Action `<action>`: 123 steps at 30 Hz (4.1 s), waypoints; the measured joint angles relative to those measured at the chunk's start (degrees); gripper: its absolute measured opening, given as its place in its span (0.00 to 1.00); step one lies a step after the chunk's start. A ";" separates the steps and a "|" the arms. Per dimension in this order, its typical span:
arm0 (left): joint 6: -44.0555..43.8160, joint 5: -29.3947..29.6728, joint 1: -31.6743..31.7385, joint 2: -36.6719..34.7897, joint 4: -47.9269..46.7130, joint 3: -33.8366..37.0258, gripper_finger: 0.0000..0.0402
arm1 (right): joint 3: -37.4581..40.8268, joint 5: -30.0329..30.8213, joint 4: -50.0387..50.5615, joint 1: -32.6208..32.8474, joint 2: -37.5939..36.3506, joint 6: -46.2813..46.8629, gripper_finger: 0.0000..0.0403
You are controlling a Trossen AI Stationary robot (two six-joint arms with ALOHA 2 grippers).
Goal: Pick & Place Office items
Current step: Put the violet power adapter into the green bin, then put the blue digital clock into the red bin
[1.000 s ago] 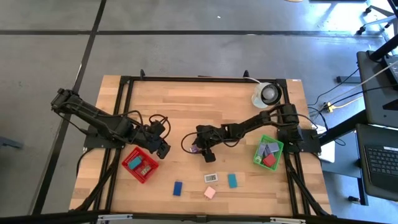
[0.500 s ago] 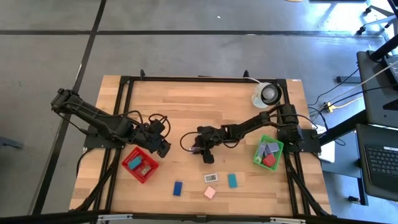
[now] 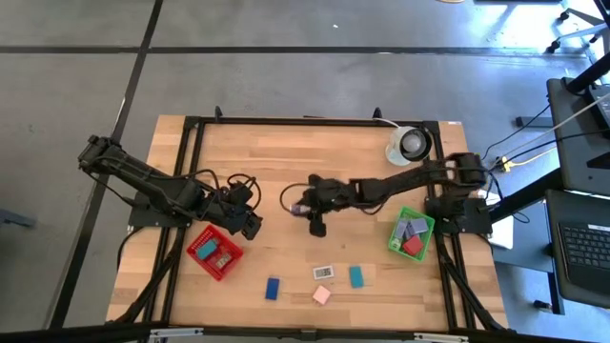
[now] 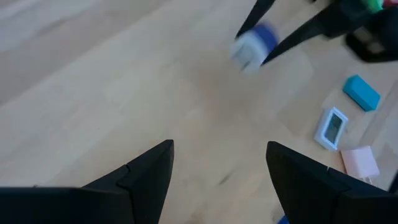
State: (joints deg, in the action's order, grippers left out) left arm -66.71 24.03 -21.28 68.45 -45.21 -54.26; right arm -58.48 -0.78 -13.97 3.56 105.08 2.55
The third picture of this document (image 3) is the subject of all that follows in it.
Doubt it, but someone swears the green plastic basket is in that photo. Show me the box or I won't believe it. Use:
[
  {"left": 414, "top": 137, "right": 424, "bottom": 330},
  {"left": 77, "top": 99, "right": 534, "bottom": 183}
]
[{"left": 388, "top": 205, "right": 437, "bottom": 263}]

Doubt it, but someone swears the black table frame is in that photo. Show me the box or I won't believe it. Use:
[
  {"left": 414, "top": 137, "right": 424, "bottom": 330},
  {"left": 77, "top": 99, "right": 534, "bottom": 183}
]
[{"left": 121, "top": 105, "right": 506, "bottom": 334}]

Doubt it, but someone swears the black aluminium beam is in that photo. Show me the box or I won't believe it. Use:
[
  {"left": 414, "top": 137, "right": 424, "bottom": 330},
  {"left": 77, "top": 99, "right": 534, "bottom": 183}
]
[{"left": 0, "top": 322, "right": 610, "bottom": 343}]

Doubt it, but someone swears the grey office chair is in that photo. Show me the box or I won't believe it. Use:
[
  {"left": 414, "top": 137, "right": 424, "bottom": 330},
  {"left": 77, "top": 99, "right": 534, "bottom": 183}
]
[{"left": 546, "top": 9, "right": 610, "bottom": 54}]

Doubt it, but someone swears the red plastic basket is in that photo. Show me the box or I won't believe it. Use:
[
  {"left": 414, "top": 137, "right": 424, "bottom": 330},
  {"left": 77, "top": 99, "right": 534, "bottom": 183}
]
[{"left": 185, "top": 224, "right": 245, "bottom": 282}]

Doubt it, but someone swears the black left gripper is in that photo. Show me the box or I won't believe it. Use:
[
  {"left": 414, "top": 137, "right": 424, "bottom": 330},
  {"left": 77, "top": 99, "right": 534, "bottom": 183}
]
[{"left": 215, "top": 198, "right": 265, "bottom": 243}]

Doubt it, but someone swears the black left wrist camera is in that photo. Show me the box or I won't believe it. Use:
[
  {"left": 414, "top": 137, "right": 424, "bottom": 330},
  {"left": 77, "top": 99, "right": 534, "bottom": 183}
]
[{"left": 228, "top": 182, "right": 254, "bottom": 204}]

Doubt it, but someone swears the black laptop keyboard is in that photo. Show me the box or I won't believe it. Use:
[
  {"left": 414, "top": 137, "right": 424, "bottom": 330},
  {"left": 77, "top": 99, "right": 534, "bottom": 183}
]
[{"left": 555, "top": 218, "right": 610, "bottom": 288}]

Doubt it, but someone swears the white paper sheet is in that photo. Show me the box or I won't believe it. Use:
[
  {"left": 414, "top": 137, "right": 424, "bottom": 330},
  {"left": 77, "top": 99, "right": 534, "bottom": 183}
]
[{"left": 476, "top": 189, "right": 517, "bottom": 250}]

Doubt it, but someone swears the blue flat box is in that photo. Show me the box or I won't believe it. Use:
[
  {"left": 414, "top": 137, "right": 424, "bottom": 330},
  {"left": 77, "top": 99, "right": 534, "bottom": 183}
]
[{"left": 264, "top": 276, "right": 281, "bottom": 301}]

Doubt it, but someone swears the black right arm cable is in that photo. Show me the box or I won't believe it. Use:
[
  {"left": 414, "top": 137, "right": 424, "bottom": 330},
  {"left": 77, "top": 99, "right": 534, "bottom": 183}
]
[{"left": 278, "top": 181, "right": 312, "bottom": 216}]

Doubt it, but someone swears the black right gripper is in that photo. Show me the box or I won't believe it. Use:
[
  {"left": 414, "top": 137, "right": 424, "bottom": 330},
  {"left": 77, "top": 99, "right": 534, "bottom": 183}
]
[{"left": 303, "top": 172, "right": 359, "bottom": 239}]

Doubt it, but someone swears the white 20W charger adapter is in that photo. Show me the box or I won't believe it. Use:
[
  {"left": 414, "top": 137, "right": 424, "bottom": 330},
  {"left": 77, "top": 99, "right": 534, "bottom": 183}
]
[{"left": 312, "top": 284, "right": 333, "bottom": 306}]

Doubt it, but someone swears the dark grey desk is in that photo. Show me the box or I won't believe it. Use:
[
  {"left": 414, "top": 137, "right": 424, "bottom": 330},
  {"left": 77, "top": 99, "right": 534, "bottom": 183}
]
[
  {"left": 545, "top": 75, "right": 610, "bottom": 196},
  {"left": 490, "top": 188, "right": 610, "bottom": 315}
]

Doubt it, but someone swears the red charger adapter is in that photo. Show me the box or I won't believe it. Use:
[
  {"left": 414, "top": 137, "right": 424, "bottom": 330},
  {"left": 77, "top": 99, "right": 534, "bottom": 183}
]
[{"left": 402, "top": 234, "right": 425, "bottom": 257}]

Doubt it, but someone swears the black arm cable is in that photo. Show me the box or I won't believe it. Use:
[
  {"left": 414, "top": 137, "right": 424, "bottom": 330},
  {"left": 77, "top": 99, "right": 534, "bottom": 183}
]
[
  {"left": 190, "top": 168, "right": 263, "bottom": 211},
  {"left": 278, "top": 181, "right": 312, "bottom": 216}
]

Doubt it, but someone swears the teal box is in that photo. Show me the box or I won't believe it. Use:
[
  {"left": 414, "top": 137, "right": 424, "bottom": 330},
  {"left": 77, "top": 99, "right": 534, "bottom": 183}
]
[
  {"left": 348, "top": 265, "right": 365, "bottom": 290},
  {"left": 196, "top": 239, "right": 219, "bottom": 261}
]

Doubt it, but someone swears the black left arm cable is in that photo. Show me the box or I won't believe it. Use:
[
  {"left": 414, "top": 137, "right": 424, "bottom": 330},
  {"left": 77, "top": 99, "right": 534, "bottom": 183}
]
[{"left": 190, "top": 168, "right": 263, "bottom": 211}]

